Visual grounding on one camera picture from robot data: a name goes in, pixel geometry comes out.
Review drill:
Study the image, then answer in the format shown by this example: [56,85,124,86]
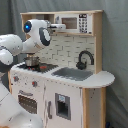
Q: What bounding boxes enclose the grey toy sink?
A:
[52,67,92,81]

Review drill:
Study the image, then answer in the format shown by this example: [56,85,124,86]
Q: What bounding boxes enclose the grey ice dispenser panel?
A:
[55,93,71,120]

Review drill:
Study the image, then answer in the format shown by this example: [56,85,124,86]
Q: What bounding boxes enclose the red stove knob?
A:
[13,76,19,82]
[32,81,38,87]

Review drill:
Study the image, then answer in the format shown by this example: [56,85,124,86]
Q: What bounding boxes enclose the grey cabinet door handle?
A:
[47,101,52,119]

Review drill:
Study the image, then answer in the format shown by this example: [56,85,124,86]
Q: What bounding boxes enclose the white toy microwave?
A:
[55,14,92,34]

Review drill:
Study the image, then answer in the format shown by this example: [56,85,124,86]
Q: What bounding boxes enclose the black toy stovetop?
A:
[20,63,56,73]

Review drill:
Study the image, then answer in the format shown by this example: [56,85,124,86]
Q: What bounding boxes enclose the wooden toy kitchen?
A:
[10,10,114,128]

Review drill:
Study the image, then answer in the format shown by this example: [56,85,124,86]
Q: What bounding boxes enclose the left red stove knob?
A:
[13,76,19,82]

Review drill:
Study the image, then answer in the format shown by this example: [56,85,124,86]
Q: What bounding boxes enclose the toy oven door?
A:
[18,90,37,114]

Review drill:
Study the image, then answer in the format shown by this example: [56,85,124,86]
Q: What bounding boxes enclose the black toy faucet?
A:
[75,50,95,71]

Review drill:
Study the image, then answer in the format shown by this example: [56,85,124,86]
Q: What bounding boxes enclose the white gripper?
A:
[48,24,66,33]

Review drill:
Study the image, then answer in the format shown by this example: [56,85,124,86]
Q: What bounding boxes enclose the silver toy cooking pot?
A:
[24,56,39,67]

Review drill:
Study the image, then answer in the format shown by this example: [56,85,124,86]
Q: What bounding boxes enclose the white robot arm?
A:
[0,19,66,128]

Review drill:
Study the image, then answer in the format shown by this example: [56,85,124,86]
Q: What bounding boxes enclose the right red stove knob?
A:
[32,81,38,87]

